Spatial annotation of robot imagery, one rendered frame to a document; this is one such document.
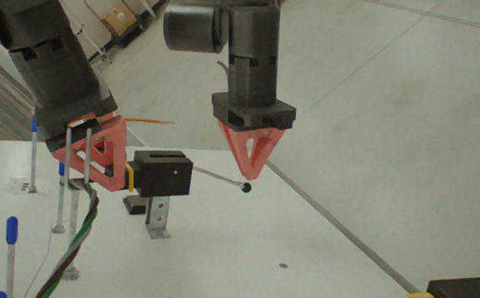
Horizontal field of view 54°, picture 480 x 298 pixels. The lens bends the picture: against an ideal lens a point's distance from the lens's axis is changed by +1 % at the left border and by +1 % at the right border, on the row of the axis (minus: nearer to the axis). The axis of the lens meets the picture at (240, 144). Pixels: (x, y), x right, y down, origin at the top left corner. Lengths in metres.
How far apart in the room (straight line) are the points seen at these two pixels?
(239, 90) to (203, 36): 0.07
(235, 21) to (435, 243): 1.32
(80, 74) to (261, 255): 0.27
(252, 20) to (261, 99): 0.09
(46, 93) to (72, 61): 0.03
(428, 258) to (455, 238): 0.11
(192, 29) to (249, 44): 0.07
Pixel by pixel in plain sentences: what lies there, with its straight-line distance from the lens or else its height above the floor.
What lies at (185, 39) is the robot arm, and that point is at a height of 1.19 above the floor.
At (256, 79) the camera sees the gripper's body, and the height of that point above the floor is 1.11.
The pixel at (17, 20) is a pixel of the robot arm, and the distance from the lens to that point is 0.42.
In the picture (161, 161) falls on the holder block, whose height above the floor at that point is 1.12.
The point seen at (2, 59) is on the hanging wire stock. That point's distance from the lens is 1.24.
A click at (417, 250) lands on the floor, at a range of 1.72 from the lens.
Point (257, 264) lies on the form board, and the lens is 0.52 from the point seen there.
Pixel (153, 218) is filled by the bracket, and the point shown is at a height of 1.07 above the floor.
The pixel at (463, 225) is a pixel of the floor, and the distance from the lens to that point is 1.73.
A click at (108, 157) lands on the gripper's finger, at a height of 1.15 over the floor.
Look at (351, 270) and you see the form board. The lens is 0.56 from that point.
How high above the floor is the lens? 1.31
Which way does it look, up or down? 27 degrees down
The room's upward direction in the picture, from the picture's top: 41 degrees counter-clockwise
